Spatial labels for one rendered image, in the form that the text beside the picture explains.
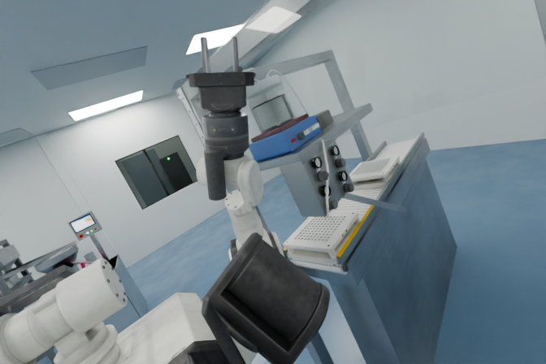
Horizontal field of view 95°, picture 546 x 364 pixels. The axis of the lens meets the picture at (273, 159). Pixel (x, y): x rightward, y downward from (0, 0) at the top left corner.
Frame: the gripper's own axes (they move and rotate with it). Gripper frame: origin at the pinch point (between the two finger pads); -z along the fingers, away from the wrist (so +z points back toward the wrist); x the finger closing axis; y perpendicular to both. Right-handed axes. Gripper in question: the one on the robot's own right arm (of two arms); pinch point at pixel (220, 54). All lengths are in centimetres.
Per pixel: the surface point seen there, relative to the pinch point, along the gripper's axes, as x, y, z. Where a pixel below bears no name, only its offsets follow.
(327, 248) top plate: -29, 25, 62
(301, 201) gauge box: -20, 27, 44
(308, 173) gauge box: -21.3, 23.5, 32.6
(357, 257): -41, 27, 69
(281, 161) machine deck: -13.3, 29.2, 30.1
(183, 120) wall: 167, 527, 79
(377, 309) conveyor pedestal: -52, 29, 97
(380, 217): -59, 47, 64
